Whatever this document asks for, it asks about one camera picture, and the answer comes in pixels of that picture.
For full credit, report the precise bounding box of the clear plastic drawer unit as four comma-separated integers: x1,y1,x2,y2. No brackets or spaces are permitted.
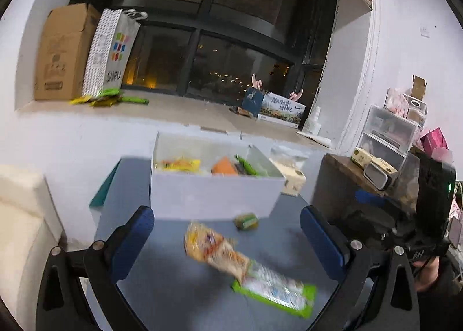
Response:
358,105,418,159

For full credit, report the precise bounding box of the white box with oval window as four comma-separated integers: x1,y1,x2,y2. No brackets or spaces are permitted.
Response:
403,94,428,120

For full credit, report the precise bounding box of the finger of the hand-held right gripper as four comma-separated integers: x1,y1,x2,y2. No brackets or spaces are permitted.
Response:
343,208,395,241
354,189,389,207

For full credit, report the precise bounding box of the dark side cabinet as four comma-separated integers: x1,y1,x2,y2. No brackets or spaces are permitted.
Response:
312,153,416,238

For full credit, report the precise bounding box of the white plastic bottle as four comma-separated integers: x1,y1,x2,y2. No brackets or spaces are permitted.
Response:
304,107,322,135

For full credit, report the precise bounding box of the brown wrapper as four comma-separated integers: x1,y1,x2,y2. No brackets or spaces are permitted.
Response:
229,106,254,119

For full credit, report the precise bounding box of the white dotted shopping bag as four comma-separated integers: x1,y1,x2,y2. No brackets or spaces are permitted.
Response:
81,8,149,98

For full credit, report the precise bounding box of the dark window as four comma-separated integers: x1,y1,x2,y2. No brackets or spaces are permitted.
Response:
72,0,341,108

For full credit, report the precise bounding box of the clear acrylic container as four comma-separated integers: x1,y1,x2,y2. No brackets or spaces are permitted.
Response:
392,152,422,207

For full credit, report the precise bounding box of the orange snack packet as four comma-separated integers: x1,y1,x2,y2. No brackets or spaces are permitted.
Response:
211,156,239,175

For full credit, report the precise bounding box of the small open cardboard box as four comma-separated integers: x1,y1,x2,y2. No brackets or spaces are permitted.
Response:
411,75,427,99

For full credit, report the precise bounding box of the teal board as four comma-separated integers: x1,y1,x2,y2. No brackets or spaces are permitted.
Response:
89,159,122,209

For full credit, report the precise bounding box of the pink floral bag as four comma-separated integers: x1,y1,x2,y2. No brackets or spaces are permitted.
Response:
384,88,409,115

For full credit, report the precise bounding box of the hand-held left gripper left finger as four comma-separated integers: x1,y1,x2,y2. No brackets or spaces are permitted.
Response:
36,206,155,331

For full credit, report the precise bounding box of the landscape print tissue box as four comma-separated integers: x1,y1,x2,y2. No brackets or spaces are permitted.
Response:
242,87,306,128

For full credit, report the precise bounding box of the clear green-edged snack packet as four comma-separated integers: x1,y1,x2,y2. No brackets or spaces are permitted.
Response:
231,262,317,319

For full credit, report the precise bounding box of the white cardboard box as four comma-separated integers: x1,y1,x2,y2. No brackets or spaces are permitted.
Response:
149,132,286,219

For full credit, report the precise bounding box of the pile of green sachets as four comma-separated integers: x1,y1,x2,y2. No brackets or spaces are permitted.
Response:
70,88,150,108

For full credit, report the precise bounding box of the small green yellow packet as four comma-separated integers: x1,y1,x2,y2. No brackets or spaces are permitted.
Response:
233,212,260,231

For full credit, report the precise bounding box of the person's right forearm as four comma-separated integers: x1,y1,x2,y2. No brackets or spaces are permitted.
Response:
420,255,463,317

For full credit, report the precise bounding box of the cream patterned box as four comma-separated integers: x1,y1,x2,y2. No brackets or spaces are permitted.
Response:
351,148,398,175

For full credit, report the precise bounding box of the beige sofa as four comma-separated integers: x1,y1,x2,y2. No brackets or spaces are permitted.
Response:
0,165,73,317

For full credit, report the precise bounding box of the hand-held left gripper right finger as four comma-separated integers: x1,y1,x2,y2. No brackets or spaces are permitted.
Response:
300,205,422,331

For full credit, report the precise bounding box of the yellow cartoon snack bag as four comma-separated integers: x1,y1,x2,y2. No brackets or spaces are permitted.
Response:
161,158,201,173

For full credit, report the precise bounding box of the clear zip bag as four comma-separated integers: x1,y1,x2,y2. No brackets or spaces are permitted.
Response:
269,147,312,173

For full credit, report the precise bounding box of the green stick packet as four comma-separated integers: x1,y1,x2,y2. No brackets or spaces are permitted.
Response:
235,155,262,176

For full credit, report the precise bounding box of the white black speaker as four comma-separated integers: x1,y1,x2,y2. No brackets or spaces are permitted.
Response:
363,163,391,191

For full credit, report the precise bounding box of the brown cardboard box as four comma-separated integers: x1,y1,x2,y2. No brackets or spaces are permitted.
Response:
34,3,102,101

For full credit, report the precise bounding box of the person's right hand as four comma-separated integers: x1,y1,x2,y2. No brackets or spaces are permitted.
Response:
414,257,440,292

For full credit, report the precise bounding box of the beige puffed snack bag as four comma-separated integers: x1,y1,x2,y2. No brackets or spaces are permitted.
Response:
184,222,254,281

